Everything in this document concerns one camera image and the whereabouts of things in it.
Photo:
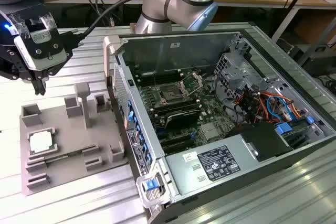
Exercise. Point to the silver CPU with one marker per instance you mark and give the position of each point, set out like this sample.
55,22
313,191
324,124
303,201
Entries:
42,141

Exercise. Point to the black RAM slot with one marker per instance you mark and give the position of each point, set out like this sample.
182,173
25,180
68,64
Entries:
176,106
160,79
173,101
160,73

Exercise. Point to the CPU socket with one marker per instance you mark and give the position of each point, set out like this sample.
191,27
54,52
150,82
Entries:
172,94

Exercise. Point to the black expansion slot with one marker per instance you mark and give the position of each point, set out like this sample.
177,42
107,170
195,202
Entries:
178,147
176,139

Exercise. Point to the grey parts rack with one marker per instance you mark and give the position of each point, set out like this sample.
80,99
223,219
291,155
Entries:
68,134

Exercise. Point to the green RAM stick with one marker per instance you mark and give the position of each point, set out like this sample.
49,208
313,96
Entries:
73,153

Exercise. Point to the blue card retention clip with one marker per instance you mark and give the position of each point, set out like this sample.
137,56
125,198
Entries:
145,148
149,160
130,110
141,138
137,127

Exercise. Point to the metal locking lever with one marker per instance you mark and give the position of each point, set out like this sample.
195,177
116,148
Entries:
155,79

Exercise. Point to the open PC case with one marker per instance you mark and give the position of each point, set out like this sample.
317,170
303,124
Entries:
199,51

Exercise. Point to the black graphics card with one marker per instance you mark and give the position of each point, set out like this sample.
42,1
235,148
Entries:
183,117

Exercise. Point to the blue case latch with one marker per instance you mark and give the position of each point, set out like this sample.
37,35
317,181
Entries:
151,184

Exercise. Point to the green motherboard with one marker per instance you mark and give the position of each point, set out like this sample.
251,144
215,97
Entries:
210,106

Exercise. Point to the silver chipset heatsink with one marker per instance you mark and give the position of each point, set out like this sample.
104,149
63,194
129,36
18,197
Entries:
210,130

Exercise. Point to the silver power supply unit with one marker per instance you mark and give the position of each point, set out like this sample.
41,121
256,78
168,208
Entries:
183,179

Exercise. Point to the silver metal drive cage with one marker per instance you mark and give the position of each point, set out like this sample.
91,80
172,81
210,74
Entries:
231,74

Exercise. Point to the black plastic shroud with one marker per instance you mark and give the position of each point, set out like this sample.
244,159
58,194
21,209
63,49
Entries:
260,140

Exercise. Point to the large blue drive latch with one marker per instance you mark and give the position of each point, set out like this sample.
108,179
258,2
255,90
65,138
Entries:
283,129

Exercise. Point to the small blue latch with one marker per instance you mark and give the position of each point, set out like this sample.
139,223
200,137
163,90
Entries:
309,119

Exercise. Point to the black floor computer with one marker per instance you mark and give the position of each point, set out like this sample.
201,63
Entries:
320,64

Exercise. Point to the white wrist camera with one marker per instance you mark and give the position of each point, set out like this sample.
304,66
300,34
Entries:
39,48

